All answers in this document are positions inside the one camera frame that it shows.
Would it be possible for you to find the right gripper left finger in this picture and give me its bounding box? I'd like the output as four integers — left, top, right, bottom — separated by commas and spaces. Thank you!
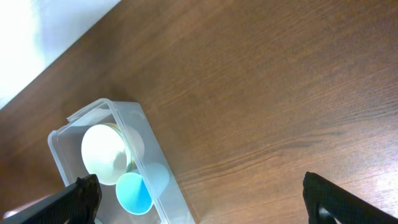
0, 174, 103, 224

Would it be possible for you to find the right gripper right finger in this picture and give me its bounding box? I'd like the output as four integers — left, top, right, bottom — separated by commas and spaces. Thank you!
303, 172, 397, 223

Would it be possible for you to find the blue plastic cup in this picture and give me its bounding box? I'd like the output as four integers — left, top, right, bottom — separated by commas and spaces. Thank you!
116, 163, 170, 215

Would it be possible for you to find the white bowl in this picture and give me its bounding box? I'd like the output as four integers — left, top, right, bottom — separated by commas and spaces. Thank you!
81, 123, 126, 185

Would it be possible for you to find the mint green bowl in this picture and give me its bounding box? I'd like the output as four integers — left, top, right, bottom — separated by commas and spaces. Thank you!
106, 123, 134, 172

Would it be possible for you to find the clear plastic storage container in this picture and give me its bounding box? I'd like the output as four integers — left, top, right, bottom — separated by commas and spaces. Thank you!
48, 98, 194, 223

